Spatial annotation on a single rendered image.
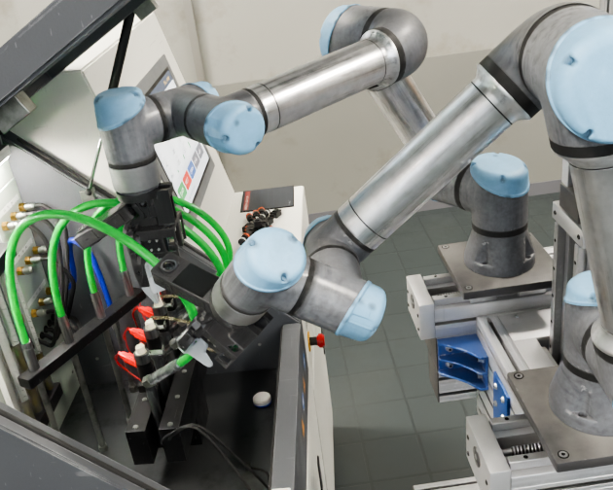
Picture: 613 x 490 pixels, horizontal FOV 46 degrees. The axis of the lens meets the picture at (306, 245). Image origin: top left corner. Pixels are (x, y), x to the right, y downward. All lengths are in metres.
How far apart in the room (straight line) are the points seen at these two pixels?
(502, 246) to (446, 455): 1.24
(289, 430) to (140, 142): 0.58
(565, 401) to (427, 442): 1.54
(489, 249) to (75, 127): 0.89
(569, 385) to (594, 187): 0.42
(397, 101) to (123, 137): 0.57
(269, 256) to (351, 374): 2.23
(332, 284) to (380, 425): 1.94
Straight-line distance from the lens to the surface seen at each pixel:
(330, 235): 0.97
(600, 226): 0.89
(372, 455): 2.67
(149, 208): 1.18
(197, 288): 0.99
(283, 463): 1.29
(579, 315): 1.12
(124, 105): 1.10
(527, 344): 1.54
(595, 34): 0.79
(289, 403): 1.41
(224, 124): 1.02
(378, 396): 2.91
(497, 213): 1.53
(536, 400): 1.26
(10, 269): 1.30
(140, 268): 1.19
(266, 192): 2.25
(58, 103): 1.55
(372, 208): 0.95
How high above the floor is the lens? 1.83
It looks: 27 degrees down
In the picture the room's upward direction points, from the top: 7 degrees counter-clockwise
